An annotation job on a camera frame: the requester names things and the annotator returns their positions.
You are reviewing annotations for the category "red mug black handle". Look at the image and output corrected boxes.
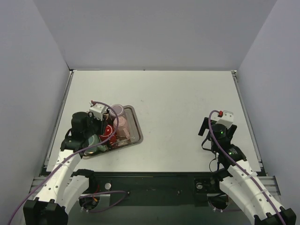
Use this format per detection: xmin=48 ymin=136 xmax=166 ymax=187
xmin=99 ymin=125 xmax=117 ymax=145

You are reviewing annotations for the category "pink faceted mug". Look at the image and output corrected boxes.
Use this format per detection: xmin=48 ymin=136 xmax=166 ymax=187
xmin=113 ymin=116 xmax=130 ymax=140

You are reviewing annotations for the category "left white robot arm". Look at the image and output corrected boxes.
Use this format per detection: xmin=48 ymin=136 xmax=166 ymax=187
xmin=23 ymin=112 xmax=108 ymax=225

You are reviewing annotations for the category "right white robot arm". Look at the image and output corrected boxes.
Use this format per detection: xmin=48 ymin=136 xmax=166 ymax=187
xmin=198 ymin=112 xmax=296 ymax=225

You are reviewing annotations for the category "teal glazed mug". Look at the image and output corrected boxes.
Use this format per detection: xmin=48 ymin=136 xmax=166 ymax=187
xmin=84 ymin=135 xmax=106 ymax=157

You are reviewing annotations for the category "mauve cylindrical mug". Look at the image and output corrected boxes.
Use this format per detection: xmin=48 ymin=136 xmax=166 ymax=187
xmin=109 ymin=104 xmax=125 ymax=118

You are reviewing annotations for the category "stainless steel tray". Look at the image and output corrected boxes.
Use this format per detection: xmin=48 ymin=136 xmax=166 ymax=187
xmin=83 ymin=105 xmax=143 ymax=159

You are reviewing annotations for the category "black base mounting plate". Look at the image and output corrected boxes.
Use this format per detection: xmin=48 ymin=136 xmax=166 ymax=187
xmin=65 ymin=169 xmax=230 ymax=210

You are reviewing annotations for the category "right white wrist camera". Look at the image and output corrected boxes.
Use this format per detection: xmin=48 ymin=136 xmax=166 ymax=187
xmin=216 ymin=111 xmax=234 ymax=129

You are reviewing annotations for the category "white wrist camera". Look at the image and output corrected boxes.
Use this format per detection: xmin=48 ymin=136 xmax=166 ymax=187
xmin=89 ymin=104 xmax=107 ymax=120
xmin=216 ymin=111 xmax=234 ymax=129

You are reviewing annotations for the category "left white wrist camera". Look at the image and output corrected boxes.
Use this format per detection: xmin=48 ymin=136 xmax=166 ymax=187
xmin=89 ymin=104 xmax=107 ymax=120

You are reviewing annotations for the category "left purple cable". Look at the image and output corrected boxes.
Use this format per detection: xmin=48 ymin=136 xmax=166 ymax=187
xmin=7 ymin=100 xmax=120 ymax=225

